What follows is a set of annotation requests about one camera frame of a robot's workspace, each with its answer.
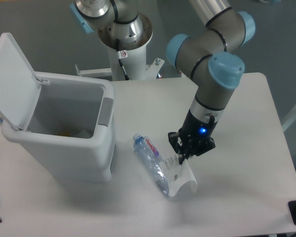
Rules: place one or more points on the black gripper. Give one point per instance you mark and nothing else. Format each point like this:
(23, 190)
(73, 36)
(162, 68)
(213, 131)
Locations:
(195, 136)

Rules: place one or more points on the clear plastic wrapper bag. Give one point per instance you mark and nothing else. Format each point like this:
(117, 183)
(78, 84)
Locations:
(177, 174)

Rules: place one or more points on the clear plastic water bottle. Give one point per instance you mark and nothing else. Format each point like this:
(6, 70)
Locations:
(150, 157)

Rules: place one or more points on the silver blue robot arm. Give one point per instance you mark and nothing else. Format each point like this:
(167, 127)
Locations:
(207, 60)

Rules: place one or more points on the white trash can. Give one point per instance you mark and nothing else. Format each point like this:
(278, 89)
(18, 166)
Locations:
(36, 105)

